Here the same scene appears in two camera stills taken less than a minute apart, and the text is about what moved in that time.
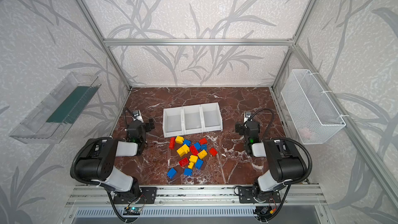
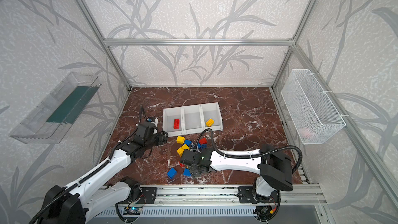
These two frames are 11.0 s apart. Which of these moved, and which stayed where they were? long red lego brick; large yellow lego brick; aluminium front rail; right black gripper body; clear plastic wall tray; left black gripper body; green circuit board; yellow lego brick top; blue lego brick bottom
Moved: long red lego brick; right black gripper body; left black gripper body
Stayed: blue lego brick bottom; clear plastic wall tray; green circuit board; yellow lego brick top; large yellow lego brick; aluminium front rail
